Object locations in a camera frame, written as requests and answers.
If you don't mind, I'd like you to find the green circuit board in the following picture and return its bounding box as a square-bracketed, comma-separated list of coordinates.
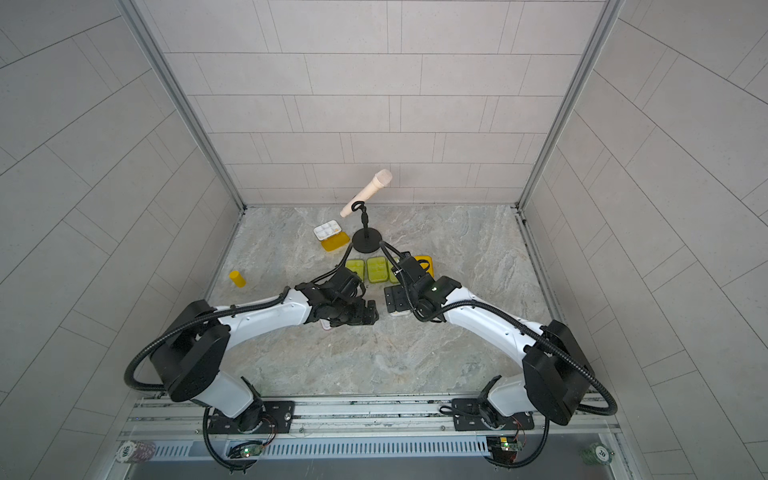
[486, 436, 523, 462]
[228, 440, 265, 460]

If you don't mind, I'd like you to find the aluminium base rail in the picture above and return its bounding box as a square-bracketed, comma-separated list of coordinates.
[116, 389, 622, 442]

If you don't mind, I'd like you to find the left green circuit board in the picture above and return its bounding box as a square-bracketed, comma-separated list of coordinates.
[228, 440, 265, 460]

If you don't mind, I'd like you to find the right green circuit board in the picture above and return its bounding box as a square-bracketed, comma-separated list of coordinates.
[486, 436, 523, 462]

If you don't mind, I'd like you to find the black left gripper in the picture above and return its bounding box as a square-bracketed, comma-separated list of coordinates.
[331, 298, 385, 328]

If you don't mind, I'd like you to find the round marker disc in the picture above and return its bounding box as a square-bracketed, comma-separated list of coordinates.
[115, 441, 140, 464]
[582, 443, 613, 466]

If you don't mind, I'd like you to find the right round marker disc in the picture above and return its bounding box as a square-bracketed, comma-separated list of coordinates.
[582, 443, 613, 466]

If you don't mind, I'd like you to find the green pillbox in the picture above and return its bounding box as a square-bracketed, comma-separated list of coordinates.
[366, 257, 390, 284]
[387, 263, 399, 284]
[345, 259, 366, 281]

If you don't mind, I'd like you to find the black microphone stand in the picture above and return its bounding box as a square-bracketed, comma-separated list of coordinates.
[351, 200, 383, 254]

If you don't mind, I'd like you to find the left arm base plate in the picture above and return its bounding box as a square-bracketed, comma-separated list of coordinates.
[207, 401, 296, 435]

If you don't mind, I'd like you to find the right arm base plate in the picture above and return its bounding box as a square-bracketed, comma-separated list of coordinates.
[441, 398, 535, 432]

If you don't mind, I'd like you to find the yellow pillbox left edge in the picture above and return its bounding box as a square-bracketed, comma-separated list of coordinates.
[229, 271, 246, 288]

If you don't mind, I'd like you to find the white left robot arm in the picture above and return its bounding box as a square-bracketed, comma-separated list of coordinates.
[123, 267, 379, 433]

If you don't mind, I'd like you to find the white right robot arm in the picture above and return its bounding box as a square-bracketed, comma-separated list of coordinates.
[392, 255, 618, 429]

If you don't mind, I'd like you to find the left round marker disc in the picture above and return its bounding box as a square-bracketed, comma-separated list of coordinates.
[115, 441, 140, 464]

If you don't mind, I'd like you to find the beige microphone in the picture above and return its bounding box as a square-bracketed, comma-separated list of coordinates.
[340, 169, 393, 218]

